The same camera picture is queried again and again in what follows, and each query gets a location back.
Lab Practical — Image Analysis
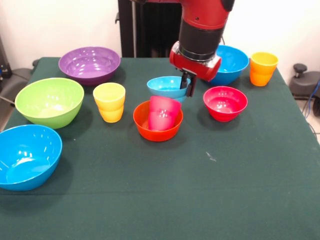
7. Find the black equipment box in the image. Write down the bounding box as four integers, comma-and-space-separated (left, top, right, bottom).
0, 34, 13, 87

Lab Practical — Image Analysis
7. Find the crimson cup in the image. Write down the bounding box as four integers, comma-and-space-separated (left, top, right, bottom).
147, 95, 182, 132

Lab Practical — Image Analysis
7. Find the dark green tablecloth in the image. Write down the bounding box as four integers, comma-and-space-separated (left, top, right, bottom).
0, 56, 320, 240

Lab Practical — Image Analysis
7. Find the orange bowl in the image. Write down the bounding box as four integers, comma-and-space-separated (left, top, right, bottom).
132, 100, 184, 143

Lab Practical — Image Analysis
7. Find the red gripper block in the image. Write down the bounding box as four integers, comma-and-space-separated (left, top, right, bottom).
169, 41, 223, 98

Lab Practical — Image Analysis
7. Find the crimson small bowl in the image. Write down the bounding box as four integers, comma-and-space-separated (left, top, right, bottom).
202, 85, 249, 123

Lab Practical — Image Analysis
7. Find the large blue bowl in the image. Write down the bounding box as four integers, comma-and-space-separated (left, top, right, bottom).
0, 124, 63, 192
207, 44, 250, 86

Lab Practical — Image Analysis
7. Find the large green bowl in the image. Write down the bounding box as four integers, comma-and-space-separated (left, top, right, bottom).
14, 77, 85, 130

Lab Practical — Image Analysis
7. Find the orange cup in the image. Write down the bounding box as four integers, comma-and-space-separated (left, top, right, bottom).
249, 51, 279, 87

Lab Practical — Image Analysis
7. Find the yellow cup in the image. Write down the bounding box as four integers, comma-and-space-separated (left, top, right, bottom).
92, 82, 126, 124

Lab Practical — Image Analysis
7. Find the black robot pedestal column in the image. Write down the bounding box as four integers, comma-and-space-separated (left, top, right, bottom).
115, 0, 185, 59

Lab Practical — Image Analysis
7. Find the black stand base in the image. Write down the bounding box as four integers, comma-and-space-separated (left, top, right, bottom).
289, 63, 320, 101

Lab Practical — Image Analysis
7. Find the large purple bowl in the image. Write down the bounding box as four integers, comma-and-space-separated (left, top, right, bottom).
58, 46, 122, 87

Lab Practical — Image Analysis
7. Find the grey stand base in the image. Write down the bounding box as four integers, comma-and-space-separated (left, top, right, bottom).
0, 67, 32, 106

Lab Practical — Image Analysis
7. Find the small blue bowl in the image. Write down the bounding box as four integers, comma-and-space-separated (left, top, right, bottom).
146, 76, 191, 103

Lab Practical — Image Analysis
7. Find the blue cable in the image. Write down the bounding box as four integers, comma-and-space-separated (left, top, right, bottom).
302, 79, 320, 118

